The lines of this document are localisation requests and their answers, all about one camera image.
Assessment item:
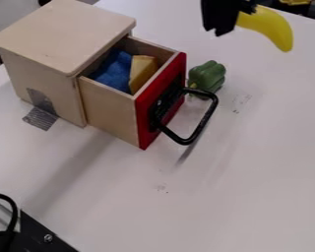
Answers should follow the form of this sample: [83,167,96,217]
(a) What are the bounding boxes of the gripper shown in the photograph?
[199,0,259,37]

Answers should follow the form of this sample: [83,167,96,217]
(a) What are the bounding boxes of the yellow toy banana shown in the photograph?
[234,4,294,53]

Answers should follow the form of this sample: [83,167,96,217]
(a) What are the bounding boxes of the green toy pepper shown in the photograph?
[186,59,227,98]

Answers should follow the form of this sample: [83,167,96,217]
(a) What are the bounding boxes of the blue cloth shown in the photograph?
[88,48,134,95]

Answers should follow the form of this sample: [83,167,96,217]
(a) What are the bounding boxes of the drawer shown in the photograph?
[76,34,221,152]

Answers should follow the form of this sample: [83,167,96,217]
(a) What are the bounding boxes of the cabinet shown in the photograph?
[0,0,138,129]

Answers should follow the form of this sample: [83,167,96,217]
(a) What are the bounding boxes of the grey tape patch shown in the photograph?
[21,88,61,132]

